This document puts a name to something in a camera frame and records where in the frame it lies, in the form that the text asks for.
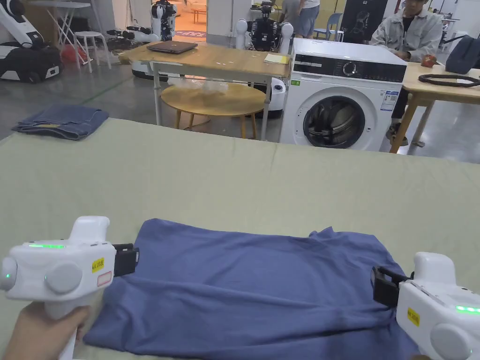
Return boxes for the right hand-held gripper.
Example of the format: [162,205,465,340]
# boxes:
[371,252,480,360]

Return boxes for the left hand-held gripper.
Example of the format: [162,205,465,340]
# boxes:
[0,215,140,360]

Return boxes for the dark blue shirt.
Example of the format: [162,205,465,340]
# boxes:
[82,218,421,360]

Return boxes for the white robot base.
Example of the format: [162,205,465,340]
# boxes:
[268,76,288,120]

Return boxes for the person's left hand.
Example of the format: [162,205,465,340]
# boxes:
[0,301,92,360]

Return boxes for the folded blue jeans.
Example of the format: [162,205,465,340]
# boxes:
[11,104,110,141]

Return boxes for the bed with pale green sheet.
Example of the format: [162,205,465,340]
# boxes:
[0,118,480,360]

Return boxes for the round wooden table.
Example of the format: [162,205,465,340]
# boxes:
[160,76,267,140]

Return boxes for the white and black wheeled robot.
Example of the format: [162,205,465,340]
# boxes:
[0,0,64,84]

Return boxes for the light wooden table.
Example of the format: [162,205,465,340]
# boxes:
[389,34,480,154]

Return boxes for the white round stool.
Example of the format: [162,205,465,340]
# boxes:
[74,31,113,74]

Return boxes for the white washing machine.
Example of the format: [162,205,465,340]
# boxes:
[279,37,408,151]

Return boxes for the rectangular wooden table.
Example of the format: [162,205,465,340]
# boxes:
[119,40,293,141]

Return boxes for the white folding table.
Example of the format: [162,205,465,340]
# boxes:
[28,0,103,49]

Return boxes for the white humanoid robot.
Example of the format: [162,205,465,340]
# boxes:
[150,0,178,42]

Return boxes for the black robot with white arms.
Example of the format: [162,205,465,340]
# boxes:
[235,1,294,53]

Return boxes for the black display board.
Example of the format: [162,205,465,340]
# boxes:
[343,0,389,44]

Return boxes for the pale blue chair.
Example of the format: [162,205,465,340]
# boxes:
[312,13,345,43]

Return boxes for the group of people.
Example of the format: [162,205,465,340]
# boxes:
[280,0,322,39]

